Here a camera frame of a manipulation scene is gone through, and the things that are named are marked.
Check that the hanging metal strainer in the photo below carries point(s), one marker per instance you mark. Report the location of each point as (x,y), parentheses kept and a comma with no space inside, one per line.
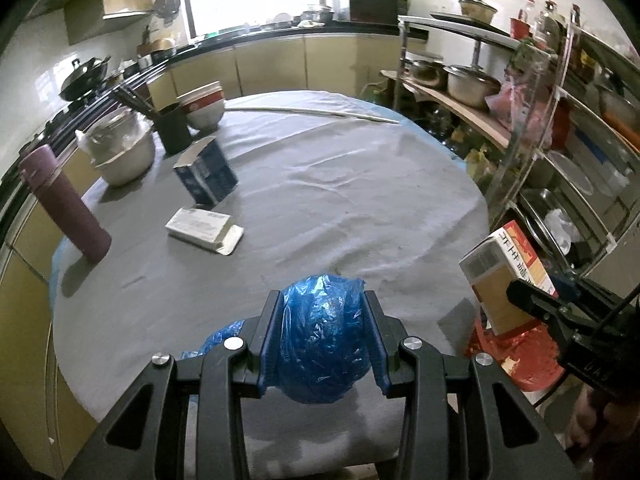
(167,5)

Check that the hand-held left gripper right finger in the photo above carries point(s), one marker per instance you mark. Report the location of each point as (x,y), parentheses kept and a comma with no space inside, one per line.
(375,340)

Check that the small steel pot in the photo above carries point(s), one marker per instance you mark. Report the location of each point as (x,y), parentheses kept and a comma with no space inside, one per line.
(425,74)

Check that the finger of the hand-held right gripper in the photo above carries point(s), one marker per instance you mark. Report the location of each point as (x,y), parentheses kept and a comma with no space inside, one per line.
(530,300)
(565,284)

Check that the metal basin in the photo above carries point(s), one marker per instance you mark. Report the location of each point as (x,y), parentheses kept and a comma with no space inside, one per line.
(125,165)

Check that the black chopstick holder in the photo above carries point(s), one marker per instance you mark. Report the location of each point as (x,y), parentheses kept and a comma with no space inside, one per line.
(172,130)

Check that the ceramic pot with lid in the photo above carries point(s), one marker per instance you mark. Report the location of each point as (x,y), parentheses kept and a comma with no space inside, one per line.
(477,10)

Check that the black wok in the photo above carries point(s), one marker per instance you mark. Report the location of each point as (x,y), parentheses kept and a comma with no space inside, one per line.
(82,77)

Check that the grey tablecloth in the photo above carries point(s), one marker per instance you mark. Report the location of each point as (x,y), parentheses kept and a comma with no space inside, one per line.
(325,200)

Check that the long thin wooden stick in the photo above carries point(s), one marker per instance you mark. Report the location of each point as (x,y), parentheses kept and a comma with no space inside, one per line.
(310,110)

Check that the red banded white bowl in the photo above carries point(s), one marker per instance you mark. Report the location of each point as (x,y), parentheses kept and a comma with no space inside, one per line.
(205,101)
(200,89)

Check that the metal pot with lid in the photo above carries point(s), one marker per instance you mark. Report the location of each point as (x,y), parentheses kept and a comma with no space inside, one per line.
(317,14)

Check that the white plastic bag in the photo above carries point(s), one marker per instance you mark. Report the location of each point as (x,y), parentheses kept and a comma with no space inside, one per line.
(560,230)

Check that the black gas stove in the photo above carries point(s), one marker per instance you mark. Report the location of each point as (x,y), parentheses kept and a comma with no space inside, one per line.
(75,110)

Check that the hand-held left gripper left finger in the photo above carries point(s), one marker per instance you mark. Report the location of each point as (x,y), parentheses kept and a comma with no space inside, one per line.
(270,340)

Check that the yellow curved base cabinets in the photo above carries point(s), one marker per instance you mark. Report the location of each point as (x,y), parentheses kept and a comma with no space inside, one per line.
(270,65)

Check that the bundle of dark chopsticks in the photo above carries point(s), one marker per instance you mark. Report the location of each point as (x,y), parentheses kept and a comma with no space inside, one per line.
(132,100)

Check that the dark blue carton box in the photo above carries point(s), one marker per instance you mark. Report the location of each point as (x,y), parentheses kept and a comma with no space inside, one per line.
(210,175)

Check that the yellow base cabinets under stove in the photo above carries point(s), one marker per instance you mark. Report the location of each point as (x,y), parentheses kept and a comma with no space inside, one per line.
(25,310)

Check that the black microwave oven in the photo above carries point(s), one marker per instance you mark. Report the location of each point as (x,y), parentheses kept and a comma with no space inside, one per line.
(375,7)

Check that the red and white carton box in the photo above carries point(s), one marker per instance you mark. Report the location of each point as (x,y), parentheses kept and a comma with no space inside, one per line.
(500,285)

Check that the red plastic basket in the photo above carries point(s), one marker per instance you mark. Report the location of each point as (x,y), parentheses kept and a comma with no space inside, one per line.
(515,360)

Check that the purple thermos bottle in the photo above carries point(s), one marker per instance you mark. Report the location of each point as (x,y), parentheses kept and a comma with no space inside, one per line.
(65,205)

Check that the blue plastic bag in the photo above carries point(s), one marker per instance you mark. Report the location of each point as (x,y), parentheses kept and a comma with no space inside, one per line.
(320,340)

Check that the person's right hand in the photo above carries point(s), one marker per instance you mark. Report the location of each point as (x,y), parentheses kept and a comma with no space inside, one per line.
(587,425)

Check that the yellow wall cabinet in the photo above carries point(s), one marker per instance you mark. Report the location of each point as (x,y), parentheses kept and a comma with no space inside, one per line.
(115,5)

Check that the large steel pot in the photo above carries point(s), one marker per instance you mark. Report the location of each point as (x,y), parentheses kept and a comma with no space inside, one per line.
(470,87)

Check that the metal storage rack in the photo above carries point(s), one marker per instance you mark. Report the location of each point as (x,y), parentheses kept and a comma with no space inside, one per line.
(465,30)

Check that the red cup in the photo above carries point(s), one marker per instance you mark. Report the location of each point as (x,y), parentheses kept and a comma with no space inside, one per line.
(520,29)

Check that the pink plastic bag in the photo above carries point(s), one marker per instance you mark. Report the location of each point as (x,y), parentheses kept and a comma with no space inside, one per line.
(520,110)

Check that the plain white bowl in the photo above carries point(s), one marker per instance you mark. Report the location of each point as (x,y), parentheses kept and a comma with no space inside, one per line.
(206,117)

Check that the flat white box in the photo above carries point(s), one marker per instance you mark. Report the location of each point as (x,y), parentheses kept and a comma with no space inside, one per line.
(200,222)

